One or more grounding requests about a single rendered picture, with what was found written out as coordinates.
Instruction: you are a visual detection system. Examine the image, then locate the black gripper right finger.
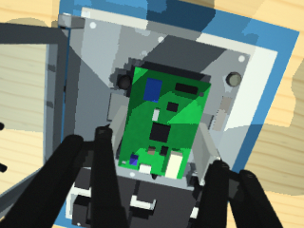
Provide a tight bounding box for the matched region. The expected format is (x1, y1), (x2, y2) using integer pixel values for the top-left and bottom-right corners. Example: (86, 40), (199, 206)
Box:
(192, 123), (284, 228)

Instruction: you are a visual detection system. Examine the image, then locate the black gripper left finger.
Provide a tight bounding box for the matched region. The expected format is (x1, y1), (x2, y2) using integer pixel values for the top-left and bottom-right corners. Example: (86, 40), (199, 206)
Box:
(0, 105), (128, 228)

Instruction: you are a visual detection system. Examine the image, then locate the green circuit board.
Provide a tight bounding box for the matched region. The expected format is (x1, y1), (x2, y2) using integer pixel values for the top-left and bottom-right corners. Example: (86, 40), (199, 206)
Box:
(118, 67), (211, 179)

